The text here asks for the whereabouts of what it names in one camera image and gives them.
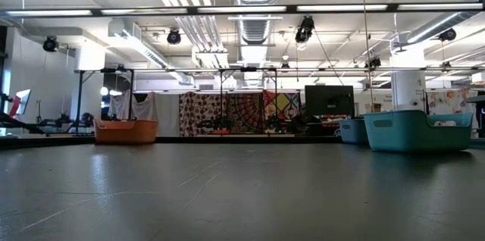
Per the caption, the teal plastic basket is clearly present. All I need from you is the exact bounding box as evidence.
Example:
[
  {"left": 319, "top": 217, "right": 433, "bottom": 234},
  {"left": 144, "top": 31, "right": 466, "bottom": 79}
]
[{"left": 363, "top": 110, "right": 474, "bottom": 154}]

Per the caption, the red mandala tapestry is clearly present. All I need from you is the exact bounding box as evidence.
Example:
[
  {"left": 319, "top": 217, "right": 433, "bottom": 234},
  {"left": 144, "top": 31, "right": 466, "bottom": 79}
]
[{"left": 226, "top": 92, "right": 264, "bottom": 136}]

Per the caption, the black background robot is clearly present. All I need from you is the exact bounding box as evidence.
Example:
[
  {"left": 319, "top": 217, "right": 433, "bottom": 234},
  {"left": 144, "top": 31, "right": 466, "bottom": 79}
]
[
  {"left": 264, "top": 114, "right": 304, "bottom": 134},
  {"left": 196, "top": 116, "right": 235, "bottom": 133}
]

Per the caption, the colourful geometric tapestry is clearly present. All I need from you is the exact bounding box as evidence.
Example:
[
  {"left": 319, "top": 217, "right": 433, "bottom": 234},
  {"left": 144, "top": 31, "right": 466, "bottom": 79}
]
[{"left": 263, "top": 89, "right": 303, "bottom": 121}]

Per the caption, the brown circle-patterned tapestry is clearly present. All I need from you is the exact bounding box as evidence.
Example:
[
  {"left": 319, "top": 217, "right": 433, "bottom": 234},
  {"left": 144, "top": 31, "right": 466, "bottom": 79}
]
[{"left": 179, "top": 92, "right": 228, "bottom": 138}]

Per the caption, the white hanging sheet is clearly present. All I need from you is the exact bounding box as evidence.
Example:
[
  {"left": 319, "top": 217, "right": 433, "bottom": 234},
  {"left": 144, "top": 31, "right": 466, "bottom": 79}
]
[{"left": 153, "top": 92, "right": 181, "bottom": 138}]

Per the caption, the black monitor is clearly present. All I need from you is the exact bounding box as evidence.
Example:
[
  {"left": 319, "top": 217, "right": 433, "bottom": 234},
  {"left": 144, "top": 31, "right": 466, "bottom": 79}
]
[{"left": 305, "top": 84, "right": 355, "bottom": 117}]

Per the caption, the black table mat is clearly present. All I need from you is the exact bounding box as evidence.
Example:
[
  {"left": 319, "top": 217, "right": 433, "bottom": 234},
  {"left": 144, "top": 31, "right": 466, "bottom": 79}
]
[{"left": 0, "top": 142, "right": 485, "bottom": 241}]

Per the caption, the black overhead light bar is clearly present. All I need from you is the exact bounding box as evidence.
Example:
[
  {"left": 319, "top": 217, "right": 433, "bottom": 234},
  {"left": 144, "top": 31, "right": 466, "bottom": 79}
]
[{"left": 0, "top": 3, "right": 485, "bottom": 17}]

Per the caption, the blue-grey plastic basket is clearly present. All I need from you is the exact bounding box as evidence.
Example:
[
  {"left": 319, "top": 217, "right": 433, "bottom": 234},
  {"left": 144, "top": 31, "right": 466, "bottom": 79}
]
[{"left": 339, "top": 118, "right": 371, "bottom": 144}]

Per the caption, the orange plastic basket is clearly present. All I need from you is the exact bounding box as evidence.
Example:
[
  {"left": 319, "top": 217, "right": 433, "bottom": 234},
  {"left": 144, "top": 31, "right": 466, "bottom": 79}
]
[{"left": 93, "top": 118, "right": 159, "bottom": 146}]

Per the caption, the white hanging cloth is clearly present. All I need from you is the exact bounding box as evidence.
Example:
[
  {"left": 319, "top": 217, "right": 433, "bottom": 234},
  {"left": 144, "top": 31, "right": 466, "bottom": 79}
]
[{"left": 109, "top": 91, "right": 156, "bottom": 121}]

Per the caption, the black pipe rack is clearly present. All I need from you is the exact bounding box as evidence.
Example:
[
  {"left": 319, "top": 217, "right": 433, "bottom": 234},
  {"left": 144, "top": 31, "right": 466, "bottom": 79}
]
[{"left": 74, "top": 66, "right": 280, "bottom": 136}]

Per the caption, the white round pillar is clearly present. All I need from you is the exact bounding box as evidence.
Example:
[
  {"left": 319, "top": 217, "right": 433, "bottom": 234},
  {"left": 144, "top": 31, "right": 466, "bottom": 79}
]
[{"left": 391, "top": 47, "right": 427, "bottom": 112}]

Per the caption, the floral hanging cloth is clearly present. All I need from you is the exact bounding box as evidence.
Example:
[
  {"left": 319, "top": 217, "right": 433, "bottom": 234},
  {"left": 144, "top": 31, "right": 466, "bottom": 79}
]
[{"left": 426, "top": 89, "right": 479, "bottom": 117}]

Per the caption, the white computer monitor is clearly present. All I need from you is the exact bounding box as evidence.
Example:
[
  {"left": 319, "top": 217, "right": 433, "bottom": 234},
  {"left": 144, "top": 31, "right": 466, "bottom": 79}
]
[{"left": 9, "top": 89, "right": 32, "bottom": 117}]

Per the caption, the grey desk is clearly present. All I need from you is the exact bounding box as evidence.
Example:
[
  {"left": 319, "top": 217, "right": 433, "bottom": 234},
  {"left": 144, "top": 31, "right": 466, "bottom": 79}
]
[{"left": 465, "top": 95, "right": 485, "bottom": 138}]

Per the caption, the silver ventilation duct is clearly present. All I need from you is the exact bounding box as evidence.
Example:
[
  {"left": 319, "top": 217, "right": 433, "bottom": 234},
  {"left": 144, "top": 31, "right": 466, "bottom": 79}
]
[
  {"left": 229, "top": 0, "right": 284, "bottom": 90},
  {"left": 407, "top": 10, "right": 485, "bottom": 45}
]

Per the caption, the thin hanging cable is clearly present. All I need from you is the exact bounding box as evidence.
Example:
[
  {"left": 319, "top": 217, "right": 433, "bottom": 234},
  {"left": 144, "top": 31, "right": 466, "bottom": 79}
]
[{"left": 358, "top": 0, "right": 376, "bottom": 113}]

